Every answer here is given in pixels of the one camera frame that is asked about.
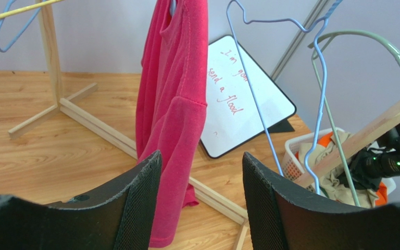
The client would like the orange t-shirt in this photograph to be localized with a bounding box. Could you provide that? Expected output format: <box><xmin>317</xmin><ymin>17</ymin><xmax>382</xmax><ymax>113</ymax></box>
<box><xmin>316</xmin><ymin>131</ymin><xmax>389</xmax><ymax>207</ymax></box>

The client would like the mint green hanger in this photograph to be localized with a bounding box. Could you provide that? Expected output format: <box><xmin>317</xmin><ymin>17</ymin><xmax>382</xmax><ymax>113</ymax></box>
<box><xmin>308</xmin><ymin>30</ymin><xmax>400</xmax><ymax>208</ymax></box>

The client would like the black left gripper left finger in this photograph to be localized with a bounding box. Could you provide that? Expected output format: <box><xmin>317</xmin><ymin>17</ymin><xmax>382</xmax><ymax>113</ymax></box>
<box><xmin>0</xmin><ymin>151</ymin><xmax>163</xmax><ymax>249</ymax></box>

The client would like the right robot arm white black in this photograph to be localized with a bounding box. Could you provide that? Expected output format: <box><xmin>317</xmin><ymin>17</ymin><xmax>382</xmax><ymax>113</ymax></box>
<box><xmin>348</xmin><ymin>123</ymin><xmax>400</xmax><ymax>191</ymax></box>

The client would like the lavender wire hanger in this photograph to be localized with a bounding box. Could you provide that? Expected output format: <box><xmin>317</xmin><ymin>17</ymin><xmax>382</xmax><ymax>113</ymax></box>
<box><xmin>226</xmin><ymin>0</ymin><xmax>343</xmax><ymax>195</ymax></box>

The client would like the beige t-shirt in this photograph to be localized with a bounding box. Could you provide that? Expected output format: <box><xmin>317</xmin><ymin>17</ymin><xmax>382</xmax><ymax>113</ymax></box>
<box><xmin>297</xmin><ymin>130</ymin><xmax>381</xmax><ymax>209</ymax></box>

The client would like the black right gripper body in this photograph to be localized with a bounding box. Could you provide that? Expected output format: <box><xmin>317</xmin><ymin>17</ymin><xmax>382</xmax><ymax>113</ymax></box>
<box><xmin>348</xmin><ymin>148</ymin><xmax>400</xmax><ymax>191</ymax></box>

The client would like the wooden clothes rack frame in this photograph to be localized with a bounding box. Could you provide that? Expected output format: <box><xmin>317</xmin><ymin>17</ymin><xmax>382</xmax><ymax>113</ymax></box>
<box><xmin>8</xmin><ymin>5</ymin><xmax>400</xmax><ymax>249</ymax></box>

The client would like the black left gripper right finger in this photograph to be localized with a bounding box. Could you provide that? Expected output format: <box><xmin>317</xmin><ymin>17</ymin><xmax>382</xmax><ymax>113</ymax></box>
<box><xmin>242</xmin><ymin>153</ymin><xmax>400</xmax><ymax>249</ymax></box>

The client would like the white whiteboard black frame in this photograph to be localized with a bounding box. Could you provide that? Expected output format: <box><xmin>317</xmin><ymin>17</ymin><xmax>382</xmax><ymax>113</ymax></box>
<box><xmin>201</xmin><ymin>35</ymin><xmax>296</xmax><ymax>158</ymax></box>

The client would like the light blue wire hanger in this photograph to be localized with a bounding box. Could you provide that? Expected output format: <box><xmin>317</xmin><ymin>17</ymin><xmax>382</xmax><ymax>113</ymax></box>
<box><xmin>0</xmin><ymin>7</ymin><xmax>42</xmax><ymax>53</ymax></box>

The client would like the magenta t-shirt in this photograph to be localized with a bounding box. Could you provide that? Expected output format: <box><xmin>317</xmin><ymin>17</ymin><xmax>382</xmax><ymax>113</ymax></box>
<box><xmin>135</xmin><ymin>1</ymin><xmax>208</xmax><ymax>248</ymax></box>

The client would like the white plastic basket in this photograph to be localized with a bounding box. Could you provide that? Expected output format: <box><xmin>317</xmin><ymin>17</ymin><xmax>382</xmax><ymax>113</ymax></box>
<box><xmin>281</xmin><ymin>128</ymin><xmax>396</xmax><ymax>195</ymax></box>

